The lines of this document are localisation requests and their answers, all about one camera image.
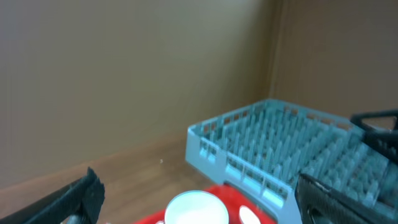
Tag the white plastic spoon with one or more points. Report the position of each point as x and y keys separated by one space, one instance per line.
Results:
x=247 y=216

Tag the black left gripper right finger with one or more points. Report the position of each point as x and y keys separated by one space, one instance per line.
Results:
x=319 y=203

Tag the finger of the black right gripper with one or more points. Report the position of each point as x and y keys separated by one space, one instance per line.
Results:
x=384 y=141

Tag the light blue bowl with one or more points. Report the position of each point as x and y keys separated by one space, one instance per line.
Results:
x=196 y=207

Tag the red plastic tray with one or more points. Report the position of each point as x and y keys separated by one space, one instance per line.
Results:
x=233 y=200

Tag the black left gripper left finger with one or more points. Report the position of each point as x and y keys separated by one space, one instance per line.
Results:
x=78 y=202

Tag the grey dishwasher rack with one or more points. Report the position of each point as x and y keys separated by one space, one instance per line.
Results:
x=263 y=148

